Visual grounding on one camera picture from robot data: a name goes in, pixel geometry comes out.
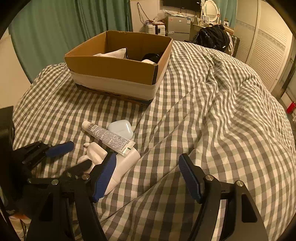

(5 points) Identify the white electric device handle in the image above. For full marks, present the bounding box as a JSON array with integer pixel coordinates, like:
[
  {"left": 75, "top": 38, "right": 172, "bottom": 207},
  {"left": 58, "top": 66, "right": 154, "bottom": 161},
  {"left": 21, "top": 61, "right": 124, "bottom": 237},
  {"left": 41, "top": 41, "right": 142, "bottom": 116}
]
[{"left": 104, "top": 148, "right": 140, "bottom": 196}]

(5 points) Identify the white printed cream tube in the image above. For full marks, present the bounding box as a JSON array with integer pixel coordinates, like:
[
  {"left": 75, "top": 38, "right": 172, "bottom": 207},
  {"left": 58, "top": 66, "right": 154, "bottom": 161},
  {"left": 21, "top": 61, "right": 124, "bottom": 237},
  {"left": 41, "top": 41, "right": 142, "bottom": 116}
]
[{"left": 82, "top": 120, "right": 135, "bottom": 157}]

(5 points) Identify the light blue earbuds case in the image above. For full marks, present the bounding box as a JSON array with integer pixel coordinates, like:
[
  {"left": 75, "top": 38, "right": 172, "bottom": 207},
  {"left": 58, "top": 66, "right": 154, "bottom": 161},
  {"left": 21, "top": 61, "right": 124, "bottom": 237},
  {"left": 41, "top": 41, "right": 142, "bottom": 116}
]
[{"left": 107, "top": 120, "right": 133, "bottom": 140}]

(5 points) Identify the brown cardboard box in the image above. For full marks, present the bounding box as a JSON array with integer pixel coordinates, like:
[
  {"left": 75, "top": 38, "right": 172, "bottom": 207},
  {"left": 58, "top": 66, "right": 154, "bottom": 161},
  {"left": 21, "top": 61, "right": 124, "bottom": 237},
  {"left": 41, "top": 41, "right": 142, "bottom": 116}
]
[{"left": 65, "top": 30, "right": 173, "bottom": 101}]

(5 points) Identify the white cloth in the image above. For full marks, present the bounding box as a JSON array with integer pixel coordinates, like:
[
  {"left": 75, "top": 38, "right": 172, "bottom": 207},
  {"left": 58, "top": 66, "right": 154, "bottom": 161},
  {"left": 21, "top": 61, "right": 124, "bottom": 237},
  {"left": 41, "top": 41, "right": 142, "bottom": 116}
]
[{"left": 94, "top": 48, "right": 127, "bottom": 59}]

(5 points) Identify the black round object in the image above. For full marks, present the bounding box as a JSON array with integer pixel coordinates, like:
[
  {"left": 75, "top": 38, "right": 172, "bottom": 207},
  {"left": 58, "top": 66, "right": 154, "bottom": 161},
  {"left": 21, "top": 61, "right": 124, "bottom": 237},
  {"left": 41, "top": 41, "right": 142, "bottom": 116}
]
[{"left": 142, "top": 53, "right": 161, "bottom": 64}]

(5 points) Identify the person's left hand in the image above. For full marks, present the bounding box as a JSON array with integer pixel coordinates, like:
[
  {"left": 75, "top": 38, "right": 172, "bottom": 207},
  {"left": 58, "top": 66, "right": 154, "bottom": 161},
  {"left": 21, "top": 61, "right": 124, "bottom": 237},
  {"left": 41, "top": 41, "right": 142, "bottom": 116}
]
[{"left": 8, "top": 208, "right": 31, "bottom": 220}]

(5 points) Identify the grey checkered duvet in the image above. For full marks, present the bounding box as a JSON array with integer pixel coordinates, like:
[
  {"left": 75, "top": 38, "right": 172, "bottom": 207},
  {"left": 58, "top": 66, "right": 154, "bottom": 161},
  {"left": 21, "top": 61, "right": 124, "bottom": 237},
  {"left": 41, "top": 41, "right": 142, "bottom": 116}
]
[{"left": 13, "top": 42, "right": 295, "bottom": 240}]

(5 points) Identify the large green curtain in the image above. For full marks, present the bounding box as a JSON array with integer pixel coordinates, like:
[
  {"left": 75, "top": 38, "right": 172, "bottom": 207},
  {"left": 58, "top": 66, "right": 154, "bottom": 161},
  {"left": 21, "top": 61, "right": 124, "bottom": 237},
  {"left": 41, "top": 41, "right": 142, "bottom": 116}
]
[{"left": 9, "top": 1, "right": 132, "bottom": 82}]

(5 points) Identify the red fire extinguisher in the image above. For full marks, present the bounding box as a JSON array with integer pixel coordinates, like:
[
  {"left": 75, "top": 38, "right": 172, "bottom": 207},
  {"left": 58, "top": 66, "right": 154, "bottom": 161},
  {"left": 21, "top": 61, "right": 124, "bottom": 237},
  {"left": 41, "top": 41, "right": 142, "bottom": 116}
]
[{"left": 286, "top": 101, "right": 296, "bottom": 114}]

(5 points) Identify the white hard suitcase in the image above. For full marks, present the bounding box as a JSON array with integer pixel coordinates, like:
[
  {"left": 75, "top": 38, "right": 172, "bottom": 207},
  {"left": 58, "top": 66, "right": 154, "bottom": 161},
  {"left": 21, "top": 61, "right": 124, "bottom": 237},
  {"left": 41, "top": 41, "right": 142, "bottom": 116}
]
[{"left": 145, "top": 24, "right": 166, "bottom": 36}]

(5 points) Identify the silver mini fridge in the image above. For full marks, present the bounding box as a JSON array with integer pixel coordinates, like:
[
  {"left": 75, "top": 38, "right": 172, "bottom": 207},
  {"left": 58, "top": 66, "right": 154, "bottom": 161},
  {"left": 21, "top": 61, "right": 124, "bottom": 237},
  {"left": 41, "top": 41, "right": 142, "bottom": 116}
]
[{"left": 166, "top": 16, "right": 191, "bottom": 41}]

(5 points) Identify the white louvered wardrobe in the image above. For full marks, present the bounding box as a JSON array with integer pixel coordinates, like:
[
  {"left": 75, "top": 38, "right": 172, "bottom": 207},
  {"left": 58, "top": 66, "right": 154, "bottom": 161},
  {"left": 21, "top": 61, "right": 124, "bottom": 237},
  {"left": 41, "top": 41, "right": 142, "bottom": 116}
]
[{"left": 234, "top": 1, "right": 292, "bottom": 92}]

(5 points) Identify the black jacket on chair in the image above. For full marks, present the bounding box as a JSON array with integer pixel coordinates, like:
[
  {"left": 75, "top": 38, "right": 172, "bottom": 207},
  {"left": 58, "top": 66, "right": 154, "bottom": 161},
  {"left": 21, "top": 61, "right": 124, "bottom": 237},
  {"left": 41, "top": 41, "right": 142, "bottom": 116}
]
[{"left": 192, "top": 25, "right": 231, "bottom": 52}]

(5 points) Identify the white oval vanity mirror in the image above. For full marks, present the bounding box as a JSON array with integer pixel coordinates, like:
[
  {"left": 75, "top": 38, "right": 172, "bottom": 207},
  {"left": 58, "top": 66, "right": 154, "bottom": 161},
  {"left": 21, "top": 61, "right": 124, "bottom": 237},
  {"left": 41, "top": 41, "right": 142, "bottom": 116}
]
[{"left": 201, "top": 0, "right": 220, "bottom": 24}]

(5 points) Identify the small green curtain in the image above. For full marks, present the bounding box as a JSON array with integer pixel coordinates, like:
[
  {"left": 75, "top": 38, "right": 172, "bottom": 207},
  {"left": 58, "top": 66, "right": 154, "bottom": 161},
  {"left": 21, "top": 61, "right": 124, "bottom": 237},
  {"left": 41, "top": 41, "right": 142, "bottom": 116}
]
[{"left": 214, "top": 0, "right": 237, "bottom": 28}]

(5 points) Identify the black wall television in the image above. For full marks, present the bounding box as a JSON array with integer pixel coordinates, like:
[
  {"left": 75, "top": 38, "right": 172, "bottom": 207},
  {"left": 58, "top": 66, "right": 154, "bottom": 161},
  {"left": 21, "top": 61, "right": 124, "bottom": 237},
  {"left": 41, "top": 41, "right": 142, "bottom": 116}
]
[{"left": 163, "top": 0, "right": 201, "bottom": 12}]

